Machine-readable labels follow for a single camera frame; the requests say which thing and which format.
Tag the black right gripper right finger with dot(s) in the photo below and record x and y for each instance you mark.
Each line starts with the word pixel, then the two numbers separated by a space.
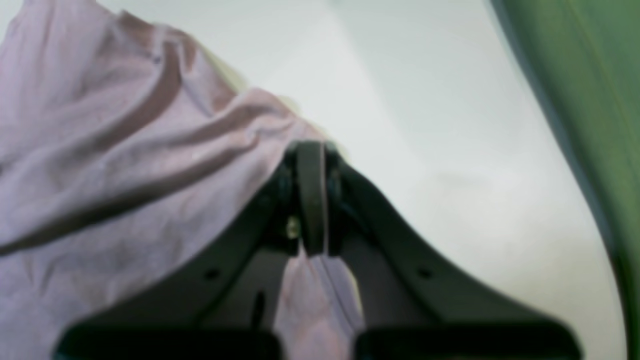
pixel 416 304

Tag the mauve t-shirt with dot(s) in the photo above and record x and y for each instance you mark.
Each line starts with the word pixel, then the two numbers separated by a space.
pixel 124 151

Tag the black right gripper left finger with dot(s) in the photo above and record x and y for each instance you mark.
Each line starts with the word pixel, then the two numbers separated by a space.
pixel 221 304

